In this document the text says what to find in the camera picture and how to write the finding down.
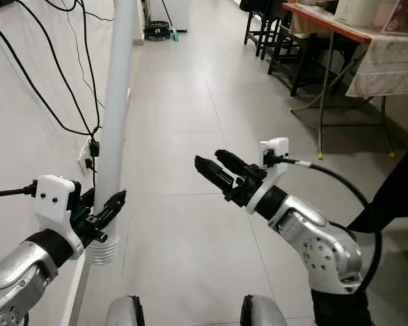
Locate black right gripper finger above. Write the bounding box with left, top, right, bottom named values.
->
left=194, top=155, right=237, bottom=194
left=214, top=149, right=254, bottom=180

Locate white plastic table leg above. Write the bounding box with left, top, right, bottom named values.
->
left=84, top=0, right=138, bottom=267

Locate black tablecloth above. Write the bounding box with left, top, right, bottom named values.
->
left=347, top=136, right=408, bottom=235

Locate silver left robot leg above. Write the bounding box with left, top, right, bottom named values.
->
left=105, top=295, right=147, bottom=326

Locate silver robot leg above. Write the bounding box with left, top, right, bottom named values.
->
left=105, top=295, right=147, bottom=326
left=239, top=294, right=290, bottom=326

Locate dark wooden chair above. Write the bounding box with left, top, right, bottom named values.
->
left=243, top=0, right=286, bottom=58
left=269, top=20, right=347, bottom=96

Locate silver right robot leg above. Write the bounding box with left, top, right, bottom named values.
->
left=239, top=294, right=290, bottom=326

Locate broom with teal head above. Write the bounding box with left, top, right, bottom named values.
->
left=160, top=0, right=181, bottom=41

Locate black round floor device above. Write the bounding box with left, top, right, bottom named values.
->
left=144, top=20, right=171, bottom=39

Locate beige patterned table cloth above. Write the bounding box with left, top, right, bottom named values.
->
left=345, top=34, right=408, bottom=97

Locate folding table with orange edge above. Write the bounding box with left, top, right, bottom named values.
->
left=282, top=2, right=408, bottom=160

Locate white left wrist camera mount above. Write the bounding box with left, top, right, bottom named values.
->
left=33, top=175, right=86, bottom=259

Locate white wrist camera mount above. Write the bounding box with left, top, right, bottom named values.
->
left=33, top=175, right=86, bottom=259
left=247, top=137, right=291, bottom=215

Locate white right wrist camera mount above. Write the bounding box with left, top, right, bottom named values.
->
left=247, top=137, right=291, bottom=215

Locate black wall power adapter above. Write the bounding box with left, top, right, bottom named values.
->
left=85, top=139, right=101, bottom=170

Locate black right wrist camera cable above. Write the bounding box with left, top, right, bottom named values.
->
left=275, top=156, right=384, bottom=296

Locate black power cable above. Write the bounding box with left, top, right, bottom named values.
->
left=0, top=0, right=103, bottom=137

